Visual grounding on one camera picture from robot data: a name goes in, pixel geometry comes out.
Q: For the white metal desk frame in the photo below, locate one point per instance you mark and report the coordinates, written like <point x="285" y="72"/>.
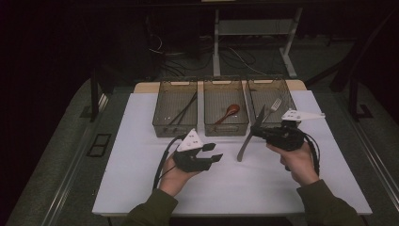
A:
<point x="251" y="27"/>

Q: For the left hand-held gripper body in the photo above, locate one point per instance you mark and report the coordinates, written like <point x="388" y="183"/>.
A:
<point x="188" y="161"/>

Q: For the black rectangular floor frame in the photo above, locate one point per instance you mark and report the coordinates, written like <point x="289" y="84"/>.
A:
<point x="94" y="145"/>

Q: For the dark brown wooden spoon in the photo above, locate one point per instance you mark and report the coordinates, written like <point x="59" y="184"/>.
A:
<point x="233" y="109"/>

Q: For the silver metal knife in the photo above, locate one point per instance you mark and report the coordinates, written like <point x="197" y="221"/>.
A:
<point x="243" y="149"/>

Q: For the person's right hand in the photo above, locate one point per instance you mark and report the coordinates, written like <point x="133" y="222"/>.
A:
<point x="298" y="166"/>

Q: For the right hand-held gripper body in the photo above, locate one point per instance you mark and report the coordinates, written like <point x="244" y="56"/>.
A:
<point x="287" y="138"/>

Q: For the person's left hand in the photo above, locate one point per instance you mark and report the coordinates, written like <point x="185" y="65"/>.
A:
<point x="172" y="179"/>

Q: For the smoky transparent plastic bin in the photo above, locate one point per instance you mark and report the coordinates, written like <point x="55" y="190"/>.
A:
<point x="269" y="91"/>
<point x="175" y="103"/>
<point x="224" y="94"/>

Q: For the black metal stand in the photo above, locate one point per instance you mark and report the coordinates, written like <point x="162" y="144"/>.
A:
<point x="354" y="97"/>

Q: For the silver metal fork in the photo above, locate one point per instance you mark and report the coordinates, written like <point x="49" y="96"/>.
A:
<point x="276" y="103"/>

